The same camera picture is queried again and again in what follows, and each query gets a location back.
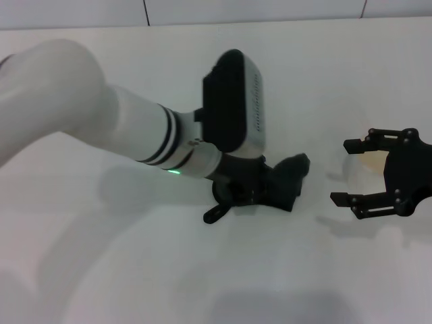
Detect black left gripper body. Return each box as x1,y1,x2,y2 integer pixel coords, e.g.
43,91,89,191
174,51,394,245
206,152,271,198

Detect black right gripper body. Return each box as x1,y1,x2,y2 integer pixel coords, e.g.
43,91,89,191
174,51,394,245
383,128,432,217

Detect white paper cup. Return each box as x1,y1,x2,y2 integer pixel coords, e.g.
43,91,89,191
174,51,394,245
342,134,389,190

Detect dark blue rag with loop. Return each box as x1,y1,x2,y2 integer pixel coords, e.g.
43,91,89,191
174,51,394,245
203,153,311,225

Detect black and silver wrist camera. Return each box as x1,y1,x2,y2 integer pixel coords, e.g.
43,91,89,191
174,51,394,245
201,49,267,158

